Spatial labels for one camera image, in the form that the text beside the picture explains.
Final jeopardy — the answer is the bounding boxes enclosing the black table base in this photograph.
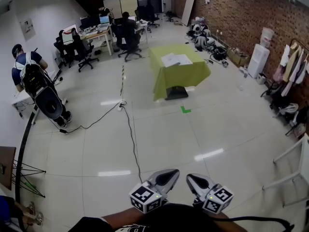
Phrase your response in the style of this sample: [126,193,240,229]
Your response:
[165,86,189,101]

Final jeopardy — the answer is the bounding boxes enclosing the person's left forearm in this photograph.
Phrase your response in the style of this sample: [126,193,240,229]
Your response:
[101,206,145,230]

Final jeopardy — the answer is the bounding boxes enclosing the white water dispenser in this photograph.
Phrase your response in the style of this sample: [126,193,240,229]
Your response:
[247,43,270,79]

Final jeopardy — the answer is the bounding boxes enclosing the green tablecloth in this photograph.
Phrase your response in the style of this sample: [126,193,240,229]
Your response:
[149,44,212,102]

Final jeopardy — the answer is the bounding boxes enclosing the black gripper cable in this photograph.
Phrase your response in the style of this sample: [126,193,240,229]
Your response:
[228,216,295,232]

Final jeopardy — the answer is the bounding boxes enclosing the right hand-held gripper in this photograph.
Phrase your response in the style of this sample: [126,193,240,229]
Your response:
[185,173,235,215]

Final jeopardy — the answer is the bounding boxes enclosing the brown wooden board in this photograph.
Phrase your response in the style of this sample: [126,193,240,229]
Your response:
[0,146,17,191]

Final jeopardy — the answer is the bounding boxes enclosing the long black floor cable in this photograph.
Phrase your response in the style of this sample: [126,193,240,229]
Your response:
[121,105,143,184]

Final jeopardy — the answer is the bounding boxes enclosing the white side desk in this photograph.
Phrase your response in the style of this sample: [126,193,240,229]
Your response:
[11,90,69,126]

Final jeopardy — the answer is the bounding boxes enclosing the white metal table frame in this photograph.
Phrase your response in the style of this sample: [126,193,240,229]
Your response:
[262,132,309,208]

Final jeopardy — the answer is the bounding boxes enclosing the black curved floor tube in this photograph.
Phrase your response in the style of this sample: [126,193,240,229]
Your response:
[14,106,39,229]

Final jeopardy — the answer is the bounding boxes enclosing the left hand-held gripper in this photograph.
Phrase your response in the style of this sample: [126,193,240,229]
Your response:
[129,168,181,214]

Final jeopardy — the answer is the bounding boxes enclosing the white wall poster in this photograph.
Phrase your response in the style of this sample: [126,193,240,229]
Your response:
[20,17,37,42]

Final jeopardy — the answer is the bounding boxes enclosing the cardboard box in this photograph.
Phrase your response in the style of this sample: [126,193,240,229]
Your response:
[226,47,250,67]

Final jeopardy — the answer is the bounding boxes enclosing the beige sneakers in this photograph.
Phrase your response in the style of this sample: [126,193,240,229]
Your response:
[23,201,44,226]

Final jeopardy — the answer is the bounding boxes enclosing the white narrow desk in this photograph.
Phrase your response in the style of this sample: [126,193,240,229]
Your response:
[136,20,149,45]

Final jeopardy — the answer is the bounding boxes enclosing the small white bin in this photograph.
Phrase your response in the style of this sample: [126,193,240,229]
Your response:
[255,72,267,85]

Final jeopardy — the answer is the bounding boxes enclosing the clothes rack with garments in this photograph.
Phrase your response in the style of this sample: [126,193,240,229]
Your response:
[260,38,309,122]

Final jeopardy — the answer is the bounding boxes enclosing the white book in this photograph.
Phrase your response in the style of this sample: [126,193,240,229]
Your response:
[160,53,194,68]

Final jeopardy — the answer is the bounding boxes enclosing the white leaning board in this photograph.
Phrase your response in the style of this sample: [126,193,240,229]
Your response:
[181,0,197,27]

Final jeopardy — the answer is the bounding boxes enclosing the laptop with blue screen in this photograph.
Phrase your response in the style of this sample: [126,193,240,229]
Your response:
[96,15,111,31]

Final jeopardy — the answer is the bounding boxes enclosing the pile of equipment and bags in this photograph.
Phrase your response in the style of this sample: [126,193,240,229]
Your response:
[185,16,228,62]

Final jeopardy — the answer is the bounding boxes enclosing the wooden office desk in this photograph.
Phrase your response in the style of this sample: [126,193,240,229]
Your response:
[79,24,114,57]

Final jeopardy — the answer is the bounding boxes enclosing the person's right forearm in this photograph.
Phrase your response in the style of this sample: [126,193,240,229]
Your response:
[216,211,243,232]

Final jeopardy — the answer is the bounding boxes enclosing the black computer monitor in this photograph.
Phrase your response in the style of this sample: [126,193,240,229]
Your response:
[80,15,101,29]

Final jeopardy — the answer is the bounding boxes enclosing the grey white backpack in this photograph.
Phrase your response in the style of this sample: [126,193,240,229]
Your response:
[277,102,300,120]

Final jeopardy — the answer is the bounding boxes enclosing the black office chair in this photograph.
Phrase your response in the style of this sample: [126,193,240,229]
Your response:
[144,4,161,33]
[53,29,76,69]
[71,32,100,73]
[117,29,143,63]

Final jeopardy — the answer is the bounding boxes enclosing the water dispenser bottle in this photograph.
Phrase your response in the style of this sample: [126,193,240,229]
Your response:
[260,27,275,49]

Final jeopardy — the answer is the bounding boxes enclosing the yellow black floor strip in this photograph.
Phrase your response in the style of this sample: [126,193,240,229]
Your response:
[119,65,126,97]

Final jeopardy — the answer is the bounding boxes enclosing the black cable with adapter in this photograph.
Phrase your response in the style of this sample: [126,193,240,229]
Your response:
[48,102,122,134]

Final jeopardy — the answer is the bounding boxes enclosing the person's black shirt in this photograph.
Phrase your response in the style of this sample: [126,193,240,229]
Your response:
[69,203,223,232]

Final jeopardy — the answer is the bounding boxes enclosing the black tripod legs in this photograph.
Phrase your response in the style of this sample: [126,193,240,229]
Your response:
[11,159,47,199]

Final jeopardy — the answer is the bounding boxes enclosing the beige partition panels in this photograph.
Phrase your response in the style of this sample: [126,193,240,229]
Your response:
[103,0,139,19]

